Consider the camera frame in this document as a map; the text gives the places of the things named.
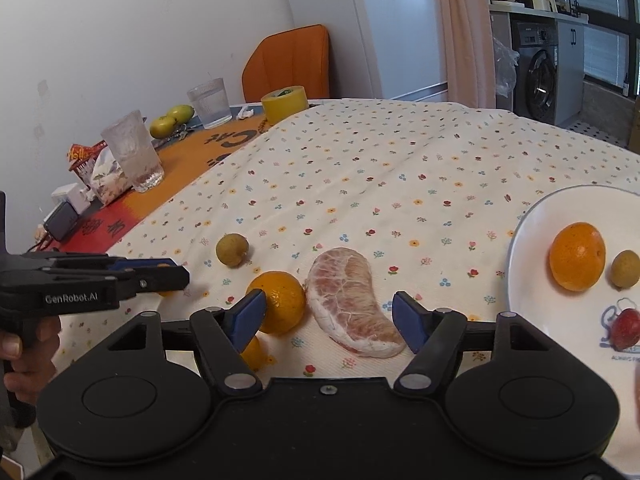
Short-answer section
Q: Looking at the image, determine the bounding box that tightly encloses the green apple front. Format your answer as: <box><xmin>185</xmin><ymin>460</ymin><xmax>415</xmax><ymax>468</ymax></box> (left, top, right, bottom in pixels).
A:
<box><xmin>149</xmin><ymin>116</ymin><xmax>178</xmax><ymax>140</ymax></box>

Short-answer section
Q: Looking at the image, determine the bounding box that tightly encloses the white ceramic plate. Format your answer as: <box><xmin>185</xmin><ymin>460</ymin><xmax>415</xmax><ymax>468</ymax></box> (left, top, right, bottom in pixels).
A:
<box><xmin>506</xmin><ymin>185</ymin><xmax>639</xmax><ymax>479</ymax></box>

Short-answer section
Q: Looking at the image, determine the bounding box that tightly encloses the brown kiwi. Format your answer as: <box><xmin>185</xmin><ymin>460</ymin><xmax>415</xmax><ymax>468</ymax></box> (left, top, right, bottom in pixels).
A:
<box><xmin>215</xmin><ymin>233</ymin><xmax>250</xmax><ymax>268</ymax></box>
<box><xmin>610</xmin><ymin>249</ymin><xmax>640</xmax><ymax>289</ymax></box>

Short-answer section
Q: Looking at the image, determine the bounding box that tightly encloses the green apple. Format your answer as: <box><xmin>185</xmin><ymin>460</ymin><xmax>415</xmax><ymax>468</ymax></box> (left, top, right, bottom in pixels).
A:
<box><xmin>149</xmin><ymin>116</ymin><xmax>178</xmax><ymax>140</ymax></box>
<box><xmin>166</xmin><ymin>104</ymin><xmax>194</xmax><ymax>125</ymax></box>

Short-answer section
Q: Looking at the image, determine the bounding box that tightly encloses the red small apple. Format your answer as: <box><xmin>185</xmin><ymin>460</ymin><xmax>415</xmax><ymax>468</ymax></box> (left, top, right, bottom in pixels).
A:
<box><xmin>610</xmin><ymin>309</ymin><xmax>640</xmax><ymax>351</ymax></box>

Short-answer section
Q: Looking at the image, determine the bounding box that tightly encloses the clear glass of water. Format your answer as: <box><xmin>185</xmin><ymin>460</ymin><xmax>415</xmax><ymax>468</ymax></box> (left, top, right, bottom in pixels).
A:
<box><xmin>186</xmin><ymin>78</ymin><xmax>232</xmax><ymax>129</ymax></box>

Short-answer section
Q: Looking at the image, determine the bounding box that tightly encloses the grey cabinet counter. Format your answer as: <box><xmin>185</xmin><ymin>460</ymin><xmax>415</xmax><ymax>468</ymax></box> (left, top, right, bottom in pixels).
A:
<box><xmin>489</xmin><ymin>2</ymin><xmax>588</xmax><ymax>126</ymax></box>

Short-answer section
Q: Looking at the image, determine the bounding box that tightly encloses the pink curtain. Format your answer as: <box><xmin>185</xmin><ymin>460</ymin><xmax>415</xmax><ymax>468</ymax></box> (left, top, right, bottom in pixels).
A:
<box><xmin>439</xmin><ymin>0</ymin><xmax>496</xmax><ymax>108</ymax></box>

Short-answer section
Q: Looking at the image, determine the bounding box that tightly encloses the large orange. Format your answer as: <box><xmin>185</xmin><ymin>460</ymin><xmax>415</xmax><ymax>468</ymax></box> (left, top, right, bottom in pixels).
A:
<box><xmin>246</xmin><ymin>271</ymin><xmax>306</xmax><ymax>336</ymax></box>
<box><xmin>548</xmin><ymin>222</ymin><xmax>606</xmax><ymax>292</ymax></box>

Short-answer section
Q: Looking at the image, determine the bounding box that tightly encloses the small orange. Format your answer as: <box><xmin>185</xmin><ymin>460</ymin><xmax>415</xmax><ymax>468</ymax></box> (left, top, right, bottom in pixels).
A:
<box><xmin>157</xmin><ymin>263</ymin><xmax>175</xmax><ymax>297</ymax></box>
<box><xmin>241</xmin><ymin>336</ymin><xmax>269</xmax><ymax>372</ymax></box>

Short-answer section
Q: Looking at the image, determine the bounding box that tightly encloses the left hand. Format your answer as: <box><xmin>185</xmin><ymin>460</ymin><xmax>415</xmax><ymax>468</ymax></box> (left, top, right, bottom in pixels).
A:
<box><xmin>1</xmin><ymin>316</ymin><xmax>61</xmax><ymax>405</ymax></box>

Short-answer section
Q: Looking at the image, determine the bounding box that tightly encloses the green apple back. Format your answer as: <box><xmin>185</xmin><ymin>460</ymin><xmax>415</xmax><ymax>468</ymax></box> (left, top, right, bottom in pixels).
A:
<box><xmin>166</xmin><ymin>104</ymin><xmax>194</xmax><ymax>125</ymax></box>

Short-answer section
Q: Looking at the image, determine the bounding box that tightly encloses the floral white tablecloth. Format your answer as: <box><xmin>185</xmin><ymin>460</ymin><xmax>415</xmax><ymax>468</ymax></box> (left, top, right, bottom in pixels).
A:
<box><xmin>29</xmin><ymin>97</ymin><xmax>640</xmax><ymax>480</ymax></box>

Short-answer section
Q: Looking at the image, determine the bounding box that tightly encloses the yellow tape roll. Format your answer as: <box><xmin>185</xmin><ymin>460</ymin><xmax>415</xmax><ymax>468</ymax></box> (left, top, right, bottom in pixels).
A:
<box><xmin>260</xmin><ymin>86</ymin><xmax>309</xmax><ymax>126</ymax></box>

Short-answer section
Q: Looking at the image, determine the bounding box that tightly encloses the washing machine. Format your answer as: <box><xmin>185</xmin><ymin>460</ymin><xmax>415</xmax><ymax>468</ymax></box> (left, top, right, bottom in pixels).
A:
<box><xmin>511</xmin><ymin>20</ymin><xmax>559</xmax><ymax>124</ymax></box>

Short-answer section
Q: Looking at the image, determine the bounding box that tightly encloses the snack packet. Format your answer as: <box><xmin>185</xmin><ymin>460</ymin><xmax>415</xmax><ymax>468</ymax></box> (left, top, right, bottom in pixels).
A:
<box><xmin>67</xmin><ymin>141</ymin><xmax>131</xmax><ymax>206</ymax></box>

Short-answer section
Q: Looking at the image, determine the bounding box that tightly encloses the orange chair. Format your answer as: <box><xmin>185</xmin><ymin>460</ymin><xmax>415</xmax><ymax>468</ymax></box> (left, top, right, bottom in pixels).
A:
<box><xmin>241</xmin><ymin>24</ymin><xmax>330</xmax><ymax>102</ymax></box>

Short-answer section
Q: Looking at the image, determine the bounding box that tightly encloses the white power adapter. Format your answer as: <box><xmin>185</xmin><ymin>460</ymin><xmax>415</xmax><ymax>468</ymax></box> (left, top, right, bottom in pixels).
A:
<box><xmin>51</xmin><ymin>183</ymin><xmax>96</xmax><ymax>216</ymax></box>

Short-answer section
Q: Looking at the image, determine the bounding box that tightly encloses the peeled pomelo segment long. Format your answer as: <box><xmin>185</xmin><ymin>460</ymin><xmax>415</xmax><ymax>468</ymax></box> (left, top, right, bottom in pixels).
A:
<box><xmin>305</xmin><ymin>247</ymin><xmax>406</xmax><ymax>359</ymax></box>

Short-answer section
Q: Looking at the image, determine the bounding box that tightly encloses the black charger box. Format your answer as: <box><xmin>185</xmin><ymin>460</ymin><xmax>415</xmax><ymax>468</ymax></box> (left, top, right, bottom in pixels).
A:
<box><xmin>43</xmin><ymin>202</ymin><xmax>80</xmax><ymax>242</ymax></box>

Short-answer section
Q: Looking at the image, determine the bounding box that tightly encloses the frosted empty glass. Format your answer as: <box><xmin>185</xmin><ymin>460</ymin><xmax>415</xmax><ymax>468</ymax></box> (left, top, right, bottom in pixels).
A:
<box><xmin>101</xmin><ymin>110</ymin><xmax>164</xmax><ymax>193</ymax></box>

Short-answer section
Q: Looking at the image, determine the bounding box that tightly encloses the orange cat placemat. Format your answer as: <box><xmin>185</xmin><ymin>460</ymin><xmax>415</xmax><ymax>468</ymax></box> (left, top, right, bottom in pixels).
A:
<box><xmin>52</xmin><ymin>113</ymin><xmax>269</xmax><ymax>252</ymax></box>

